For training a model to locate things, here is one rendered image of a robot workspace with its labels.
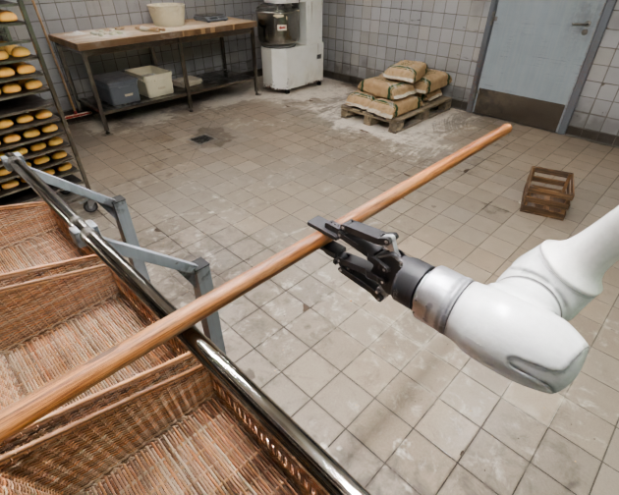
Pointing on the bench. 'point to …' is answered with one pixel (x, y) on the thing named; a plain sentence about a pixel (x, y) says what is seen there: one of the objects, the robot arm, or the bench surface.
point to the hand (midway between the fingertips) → (326, 236)
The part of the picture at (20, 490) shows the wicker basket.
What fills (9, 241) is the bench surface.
